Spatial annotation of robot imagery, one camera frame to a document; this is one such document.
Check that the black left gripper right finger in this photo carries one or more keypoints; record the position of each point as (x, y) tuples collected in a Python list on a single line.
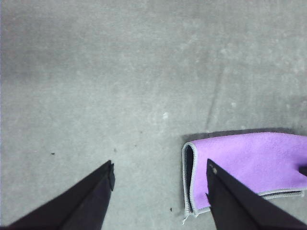
[(235, 203)]

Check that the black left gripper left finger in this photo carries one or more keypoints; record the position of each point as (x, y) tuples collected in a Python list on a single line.
[(79, 203)]

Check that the purple towel with grey hem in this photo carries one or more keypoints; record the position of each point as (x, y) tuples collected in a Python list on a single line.
[(244, 163)]

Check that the grey table cloth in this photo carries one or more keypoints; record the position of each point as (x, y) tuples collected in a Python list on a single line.
[(120, 72)]

